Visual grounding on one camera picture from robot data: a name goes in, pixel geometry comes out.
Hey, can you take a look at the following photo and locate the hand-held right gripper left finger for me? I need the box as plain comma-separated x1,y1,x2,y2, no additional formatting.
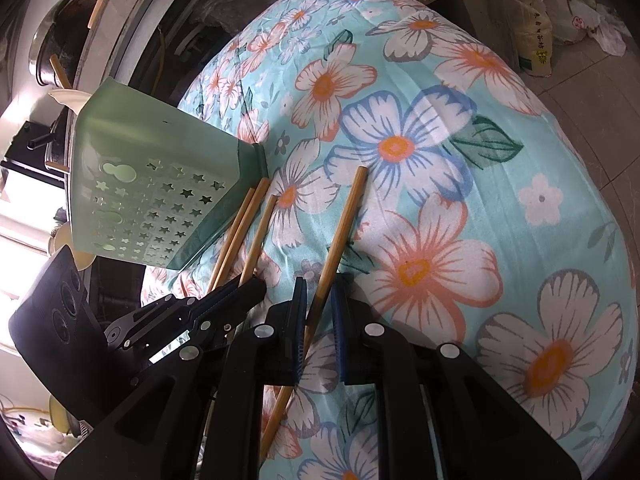
55,277,307,480

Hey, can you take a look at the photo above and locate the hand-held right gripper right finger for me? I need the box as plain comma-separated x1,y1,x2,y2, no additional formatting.
332,274,582,480

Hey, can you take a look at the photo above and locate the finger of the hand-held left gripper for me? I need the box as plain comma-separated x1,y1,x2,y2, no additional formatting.
125,279,268,356
115,277,246,346

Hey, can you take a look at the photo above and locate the bundle of bamboo chopsticks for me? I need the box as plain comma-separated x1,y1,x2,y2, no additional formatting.
207,177,279,292

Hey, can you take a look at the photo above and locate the single bamboo chopstick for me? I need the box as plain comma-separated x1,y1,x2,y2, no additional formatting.
260,166,369,461

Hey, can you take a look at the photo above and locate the green perforated utensil holder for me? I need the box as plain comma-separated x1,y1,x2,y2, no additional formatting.
67,76,271,272

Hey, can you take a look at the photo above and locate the white plastic rice paddle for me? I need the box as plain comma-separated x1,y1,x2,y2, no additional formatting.
50,87,91,113

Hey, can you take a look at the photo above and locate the bright window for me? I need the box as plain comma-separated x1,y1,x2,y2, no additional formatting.
0,170,71,261

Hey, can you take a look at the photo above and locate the floral light blue blanket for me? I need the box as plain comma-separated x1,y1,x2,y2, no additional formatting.
142,0,636,480

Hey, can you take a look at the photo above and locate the large black cooking pot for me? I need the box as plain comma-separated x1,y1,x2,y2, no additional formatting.
27,0,98,86

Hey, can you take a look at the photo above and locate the white rice sack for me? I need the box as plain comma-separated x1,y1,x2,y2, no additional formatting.
495,0,556,78

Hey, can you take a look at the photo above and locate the crumpled white plastic bag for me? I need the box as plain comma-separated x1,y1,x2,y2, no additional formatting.
542,0,632,56

